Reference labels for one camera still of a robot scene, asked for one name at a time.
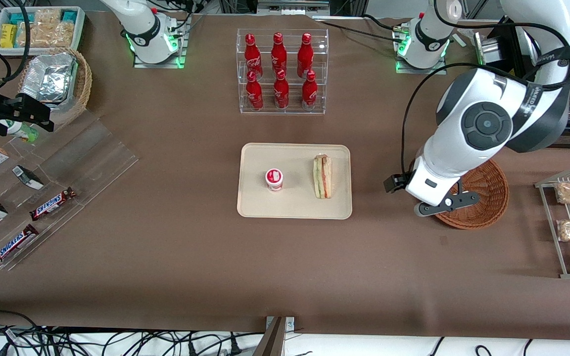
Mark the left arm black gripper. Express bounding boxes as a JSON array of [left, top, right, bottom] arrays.
[[383, 173, 412, 194]]

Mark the triangle sandwich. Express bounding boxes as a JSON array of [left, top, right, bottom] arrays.
[[313, 154, 333, 200]]

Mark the tan wicker basket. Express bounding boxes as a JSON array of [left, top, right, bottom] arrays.
[[18, 47, 93, 127]]

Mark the brown round wicker basket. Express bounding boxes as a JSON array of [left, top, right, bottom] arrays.
[[433, 158, 510, 230]]

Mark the cream plastic tray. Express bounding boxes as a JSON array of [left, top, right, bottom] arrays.
[[237, 143, 353, 220]]

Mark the white green drink bottle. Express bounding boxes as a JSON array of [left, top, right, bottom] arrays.
[[0, 120, 39, 143]]

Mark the stack of foil trays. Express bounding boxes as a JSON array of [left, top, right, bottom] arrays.
[[20, 52, 78, 104]]

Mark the clear acrylic stepped display stand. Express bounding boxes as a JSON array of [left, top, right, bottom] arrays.
[[0, 110, 140, 271]]

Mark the beige snack bag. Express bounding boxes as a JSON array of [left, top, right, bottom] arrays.
[[18, 22, 75, 48], [33, 9, 63, 29]]

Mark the yellow snack packet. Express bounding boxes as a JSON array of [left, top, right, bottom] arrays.
[[0, 24, 18, 48]]

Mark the brown snickers bar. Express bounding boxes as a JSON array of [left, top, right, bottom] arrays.
[[0, 224, 40, 267], [29, 187, 77, 222]]

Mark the white plastic bin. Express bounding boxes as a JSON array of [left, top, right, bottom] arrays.
[[0, 6, 86, 55]]

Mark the red white yogurt cup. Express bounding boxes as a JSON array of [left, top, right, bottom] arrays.
[[265, 169, 284, 192]]

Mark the red cola bottle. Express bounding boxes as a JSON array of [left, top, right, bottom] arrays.
[[245, 71, 264, 111], [301, 70, 318, 110], [297, 33, 314, 79], [273, 70, 289, 109], [271, 32, 288, 75], [244, 33, 263, 80]]

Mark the clear acrylic bottle rack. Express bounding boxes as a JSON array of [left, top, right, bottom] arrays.
[[237, 28, 329, 115]]

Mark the clear plastic packet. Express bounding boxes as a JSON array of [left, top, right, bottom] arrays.
[[456, 26, 483, 50]]

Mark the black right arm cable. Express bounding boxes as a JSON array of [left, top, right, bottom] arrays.
[[0, 0, 32, 89]]

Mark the black cable on table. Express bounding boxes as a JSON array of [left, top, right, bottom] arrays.
[[310, 15, 409, 43]]

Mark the silver metal bracket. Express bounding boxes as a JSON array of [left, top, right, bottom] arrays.
[[265, 316, 295, 337]]

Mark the grey wire display rack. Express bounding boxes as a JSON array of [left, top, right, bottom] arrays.
[[535, 165, 570, 279]]

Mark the aluminium frame profile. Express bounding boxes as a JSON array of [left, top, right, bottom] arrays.
[[255, 0, 331, 15]]

